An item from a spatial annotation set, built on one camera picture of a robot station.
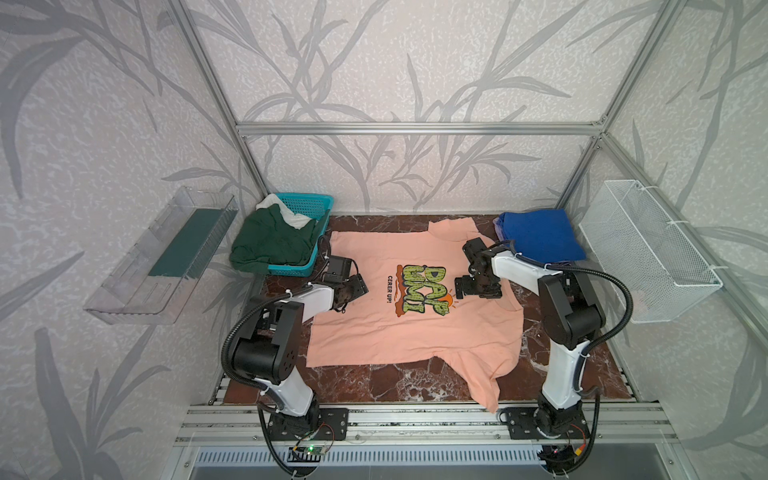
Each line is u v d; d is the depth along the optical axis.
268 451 0.69
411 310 0.94
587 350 0.54
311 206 1.16
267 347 0.47
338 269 0.77
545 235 1.14
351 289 0.87
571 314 0.52
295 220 1.19
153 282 0.63
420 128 0.95
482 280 0.81
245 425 0.75
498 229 1.15
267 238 1.04
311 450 0.71
